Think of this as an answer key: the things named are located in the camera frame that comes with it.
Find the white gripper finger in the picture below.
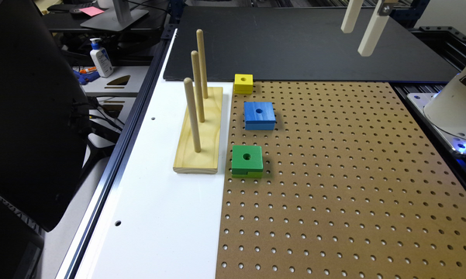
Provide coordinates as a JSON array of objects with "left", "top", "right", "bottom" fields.
[
  {"left": 340, "top": 0, "right": 364, "bottom": 33},
  {"left": 357, "top": 0, "right": 398, "bottom": 57}
]

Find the blue wooden block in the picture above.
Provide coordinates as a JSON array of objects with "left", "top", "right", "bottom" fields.
[{"left": 243, "top": 102, "right": 276, "bottom": 130}]

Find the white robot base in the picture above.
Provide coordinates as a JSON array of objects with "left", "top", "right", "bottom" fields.
[{"left": 407, "top": 67, "right": 466, "bottom": 156}]

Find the yellow wooden block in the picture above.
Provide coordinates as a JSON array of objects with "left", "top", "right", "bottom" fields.
[{"left": 233, "top": 74, "right": 254, "bottom": 95}]

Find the green wooden block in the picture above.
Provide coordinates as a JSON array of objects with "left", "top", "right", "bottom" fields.
[{"left": 232, "top": 145, "right": 264, "bottom": 178}]

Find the black mat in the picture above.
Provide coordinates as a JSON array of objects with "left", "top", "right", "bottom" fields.
[{"left": 164, "top": 7, "right": 457, "bottom": 82}]

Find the back wooden peg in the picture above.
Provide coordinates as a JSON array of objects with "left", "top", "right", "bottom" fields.
[{"left": 196, "top": 29, "right": 209, "bottom": 98}]

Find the wooden peg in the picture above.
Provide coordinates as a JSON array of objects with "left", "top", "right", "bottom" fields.
[
  {"left": 184, "top": 77, "right": 202, "bottom": 153},
  {"left": 191, "top": 50, "right": 205, "bottom": 122},
  {"left": 196, "top": 29, "right": 209, "bottom": 98}
]

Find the brown perforated pegboard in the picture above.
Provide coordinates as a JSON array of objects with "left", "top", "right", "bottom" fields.
[{"left": 216, "top": 81, "right": 466, "bottom": 278}]

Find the middle wooden peg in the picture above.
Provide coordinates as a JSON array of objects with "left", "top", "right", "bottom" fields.
[{"left": 191, "top": 50, "right": 205, "bottom": 122}]

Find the front wooden peg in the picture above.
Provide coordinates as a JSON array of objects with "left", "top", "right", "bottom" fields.
[{"left": 184, "top": 77, "right": 202, "bottom": 153}]

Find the wooden peg base board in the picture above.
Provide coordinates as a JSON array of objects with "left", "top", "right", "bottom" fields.
[{"left": 173, "top": 87, "right": 223, "bottom": 174}]

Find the silver monitor stand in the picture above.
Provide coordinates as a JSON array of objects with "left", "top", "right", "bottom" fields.
[{"left": 80, "top": 0, "right": 148, "bottom": 32}]

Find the white lotion pump bottle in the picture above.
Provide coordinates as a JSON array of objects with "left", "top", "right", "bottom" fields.
[{"left": 90, "top": 38, "right": 114, "bottom": 78}]

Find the pink sticky note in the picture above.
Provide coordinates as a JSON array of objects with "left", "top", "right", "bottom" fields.
[{"left": 79, "top": 6, "right": 105, "bottom": 16}]

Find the blue glue gun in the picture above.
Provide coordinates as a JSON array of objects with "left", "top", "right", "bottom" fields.
[{"left": 73, "top": 67, "right": 100, "bottom": 85}]

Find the white table panel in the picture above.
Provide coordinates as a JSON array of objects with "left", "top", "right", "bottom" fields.
[{"left": 74, "top": 27, "right": 234, "bottom": 279}]

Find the black office chair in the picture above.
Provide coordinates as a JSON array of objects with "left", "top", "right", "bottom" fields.
[{"left": 0, "top": 0, "right": 110, "bottom": 231}]

